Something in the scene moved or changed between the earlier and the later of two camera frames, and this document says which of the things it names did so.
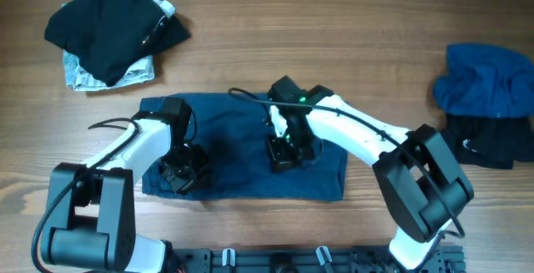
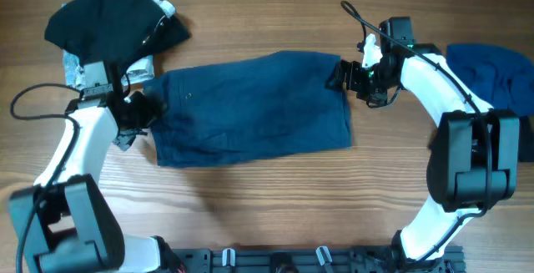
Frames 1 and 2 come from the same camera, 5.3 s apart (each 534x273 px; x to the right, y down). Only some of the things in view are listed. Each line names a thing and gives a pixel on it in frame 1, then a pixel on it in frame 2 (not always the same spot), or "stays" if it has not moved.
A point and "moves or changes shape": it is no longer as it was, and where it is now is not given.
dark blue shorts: x=234 y=129 moves or changes shape
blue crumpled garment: x=488 y=80 stays
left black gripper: x=196 y=179 to x=153 y=110
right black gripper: x=281 y=159 to x=355 y=68
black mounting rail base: x=306 y=260 stays
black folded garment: x=113 y=24 stays
